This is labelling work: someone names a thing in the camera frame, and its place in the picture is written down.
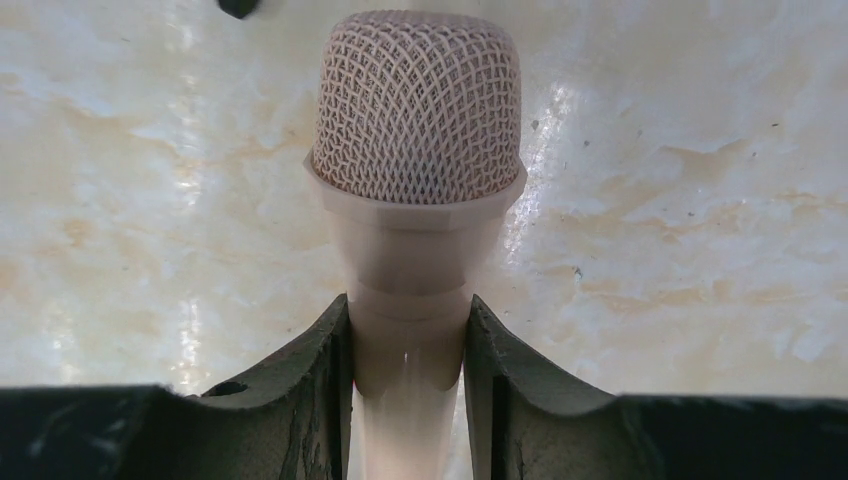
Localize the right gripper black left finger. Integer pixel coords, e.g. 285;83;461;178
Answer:
1;296;352;479

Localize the beige microphone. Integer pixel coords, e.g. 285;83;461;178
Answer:
305;10;527;479

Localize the black tripod stand with basket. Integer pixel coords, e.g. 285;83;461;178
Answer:
217;0;261;20

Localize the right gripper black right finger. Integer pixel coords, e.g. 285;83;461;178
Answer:
464;299;847;480

